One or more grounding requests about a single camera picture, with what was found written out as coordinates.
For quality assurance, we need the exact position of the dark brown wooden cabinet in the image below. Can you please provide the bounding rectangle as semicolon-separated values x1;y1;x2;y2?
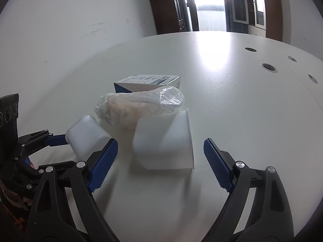
149;0;187;34

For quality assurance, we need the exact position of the large white plastic cup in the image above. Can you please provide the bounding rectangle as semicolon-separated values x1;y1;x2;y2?
132;109;194;170

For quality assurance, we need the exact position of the small white plastic cup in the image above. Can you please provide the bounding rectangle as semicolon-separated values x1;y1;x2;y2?
65;115;111;161

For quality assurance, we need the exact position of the clear plastic bag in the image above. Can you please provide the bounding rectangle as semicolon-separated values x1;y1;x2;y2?
94;86;185;129

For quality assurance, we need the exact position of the dark blue curtain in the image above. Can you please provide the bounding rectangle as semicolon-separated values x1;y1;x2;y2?
224;0;249;34

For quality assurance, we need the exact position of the white blue cardboard box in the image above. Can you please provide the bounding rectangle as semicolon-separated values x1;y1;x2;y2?
114;75;181;93

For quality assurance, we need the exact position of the brown cabinet with glass door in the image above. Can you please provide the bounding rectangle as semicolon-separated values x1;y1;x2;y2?
248;0;283;42

